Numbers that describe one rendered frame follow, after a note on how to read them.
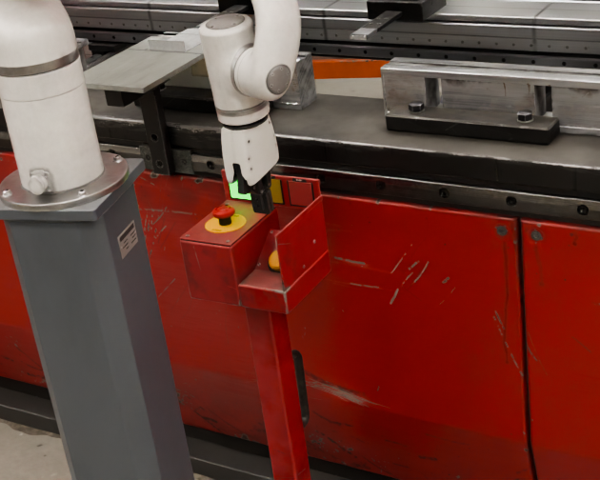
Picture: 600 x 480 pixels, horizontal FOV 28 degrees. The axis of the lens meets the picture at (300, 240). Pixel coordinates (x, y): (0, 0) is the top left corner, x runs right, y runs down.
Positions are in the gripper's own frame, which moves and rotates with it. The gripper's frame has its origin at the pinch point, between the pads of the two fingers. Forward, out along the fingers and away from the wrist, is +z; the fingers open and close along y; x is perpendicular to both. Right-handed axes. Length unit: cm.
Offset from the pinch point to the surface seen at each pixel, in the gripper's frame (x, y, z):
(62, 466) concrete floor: -77, -7, 85
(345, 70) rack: -91, -194, 69
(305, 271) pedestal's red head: 4.8, -1.4, 14.3
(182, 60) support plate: -27.3, -22.9, -13.6
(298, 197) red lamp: 0.7, -10.0, 5.0
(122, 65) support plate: -38.1, -18.8, -14.0
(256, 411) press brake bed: -25, -17, 65
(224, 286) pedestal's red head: -7.1, 6.0, 14.3
